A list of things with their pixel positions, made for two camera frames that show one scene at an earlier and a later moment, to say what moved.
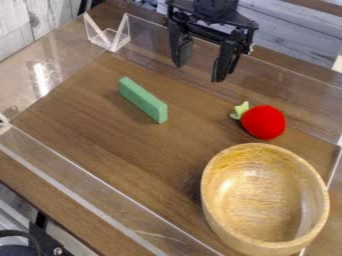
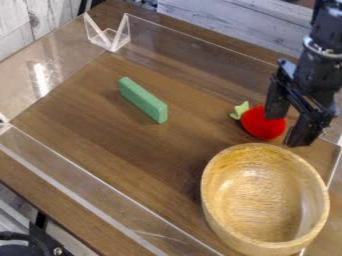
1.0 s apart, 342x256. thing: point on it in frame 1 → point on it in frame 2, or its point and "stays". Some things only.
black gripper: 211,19 → 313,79
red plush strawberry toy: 262,120 stays
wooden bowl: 265,200 stays
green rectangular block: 143,100 stays
